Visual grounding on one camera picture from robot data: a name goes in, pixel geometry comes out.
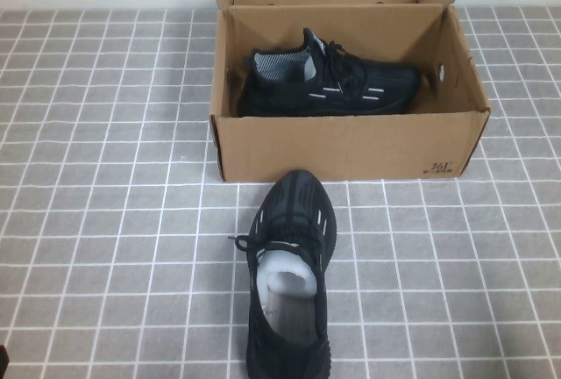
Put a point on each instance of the grey checkered tablecloth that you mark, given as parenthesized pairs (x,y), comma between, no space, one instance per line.
(109,177)

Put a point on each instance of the white paper shoe stuffing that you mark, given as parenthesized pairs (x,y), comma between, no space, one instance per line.
(285,269)

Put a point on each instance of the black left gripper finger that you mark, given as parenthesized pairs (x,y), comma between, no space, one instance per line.
(3,363)

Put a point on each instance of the brown cardboard shoe box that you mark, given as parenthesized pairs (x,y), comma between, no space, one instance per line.
(333,146)

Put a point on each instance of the black knit sneaker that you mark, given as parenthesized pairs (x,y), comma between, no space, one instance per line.
(285,94)
(298,203)

